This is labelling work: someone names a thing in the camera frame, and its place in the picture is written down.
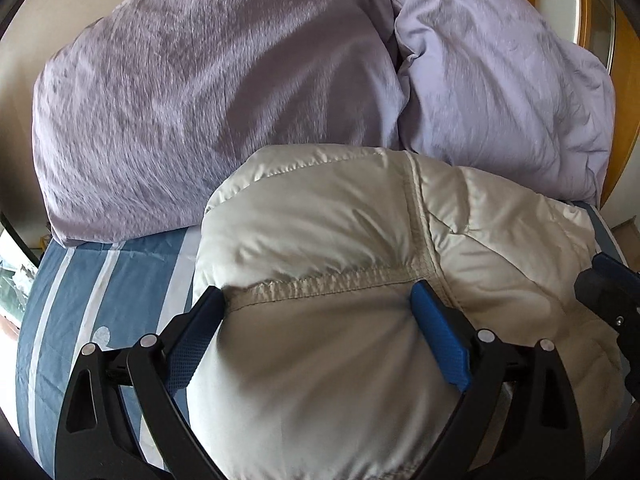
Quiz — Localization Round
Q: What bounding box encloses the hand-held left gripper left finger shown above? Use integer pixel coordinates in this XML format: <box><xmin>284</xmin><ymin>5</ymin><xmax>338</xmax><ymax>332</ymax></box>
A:
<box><xmin>55</xmin><ymin>286</ymin><xmax>228</xmax><ymax>480</ymax></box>

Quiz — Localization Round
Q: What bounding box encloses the white puffer jacket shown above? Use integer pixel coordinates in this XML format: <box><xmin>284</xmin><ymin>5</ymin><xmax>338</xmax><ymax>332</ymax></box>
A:
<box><xmin>190</xmin><ymin>144</ymin><xmax>632</xmax><ymax>480</ymax></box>

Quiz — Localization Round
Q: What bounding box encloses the window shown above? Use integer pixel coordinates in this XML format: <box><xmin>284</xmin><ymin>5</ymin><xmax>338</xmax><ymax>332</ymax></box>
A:
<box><xmin>0</xmin><ymin>227</ymin><xmax>43</xmax><ymax>328</ymax></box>

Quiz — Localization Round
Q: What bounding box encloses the lavender duvet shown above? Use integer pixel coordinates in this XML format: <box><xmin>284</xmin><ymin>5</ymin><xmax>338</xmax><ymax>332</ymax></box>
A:
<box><xmin>380</xmin><ymin>0</ymin><xmax>617</xmax><ymax>206</ymax></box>

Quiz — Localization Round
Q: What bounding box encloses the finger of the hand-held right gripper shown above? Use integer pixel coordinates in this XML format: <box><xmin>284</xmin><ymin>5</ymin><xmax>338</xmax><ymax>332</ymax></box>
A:
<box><xmin>574</xmin><ymin>251</ymin><xmax>640</xmax><ymax>348</ymax></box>

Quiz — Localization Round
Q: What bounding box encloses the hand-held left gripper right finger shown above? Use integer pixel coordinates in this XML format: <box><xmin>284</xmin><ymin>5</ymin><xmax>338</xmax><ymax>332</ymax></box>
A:
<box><xmin>410</xmin><ymin>280</ymin><xmax>587</xmax><ymax>480</ymax></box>

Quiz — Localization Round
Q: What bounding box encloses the blue striped bed sheet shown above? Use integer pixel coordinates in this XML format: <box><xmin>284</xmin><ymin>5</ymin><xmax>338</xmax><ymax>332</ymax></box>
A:
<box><xmin>14</xmin><ymin>199</ymin><xmax>628</xmax><ymax>480</ymax></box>

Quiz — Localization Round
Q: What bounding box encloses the lavender pillow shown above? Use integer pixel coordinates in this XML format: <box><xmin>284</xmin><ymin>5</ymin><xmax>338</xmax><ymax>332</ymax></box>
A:
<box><xmin>31</xmin><ymin>0</ymin><xmax>407</xmax><ymax>247</ymax></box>

